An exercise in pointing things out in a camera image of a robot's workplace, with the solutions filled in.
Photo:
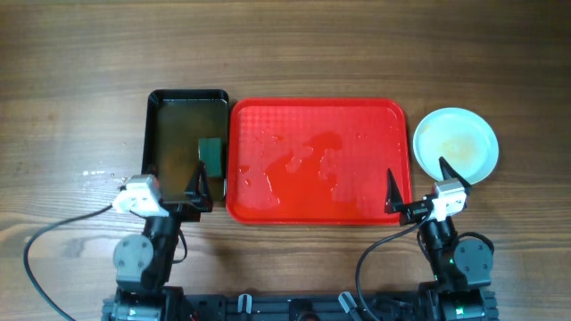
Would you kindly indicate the white plate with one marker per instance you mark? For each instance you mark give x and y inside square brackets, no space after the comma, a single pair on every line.
[462,137]

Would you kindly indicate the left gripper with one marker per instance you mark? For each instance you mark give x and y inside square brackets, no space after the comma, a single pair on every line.
[200,196]

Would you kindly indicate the black water tray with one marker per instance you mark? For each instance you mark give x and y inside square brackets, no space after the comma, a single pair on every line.
[175,121]

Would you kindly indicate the red plastic serving tray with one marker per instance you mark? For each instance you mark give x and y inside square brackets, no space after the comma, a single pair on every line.
[316,161]

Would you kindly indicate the green and yellow sponge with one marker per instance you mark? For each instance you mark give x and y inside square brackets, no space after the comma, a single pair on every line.
[210,154]

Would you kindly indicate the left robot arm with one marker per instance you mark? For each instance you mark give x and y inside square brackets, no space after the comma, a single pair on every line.
[143,262]

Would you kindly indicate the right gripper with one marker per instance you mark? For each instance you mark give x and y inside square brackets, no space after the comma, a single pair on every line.
[411,210]

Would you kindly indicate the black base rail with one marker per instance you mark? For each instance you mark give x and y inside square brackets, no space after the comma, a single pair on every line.
[343,306]

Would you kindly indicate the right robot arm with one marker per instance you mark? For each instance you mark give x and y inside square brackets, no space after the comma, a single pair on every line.
[461,263]

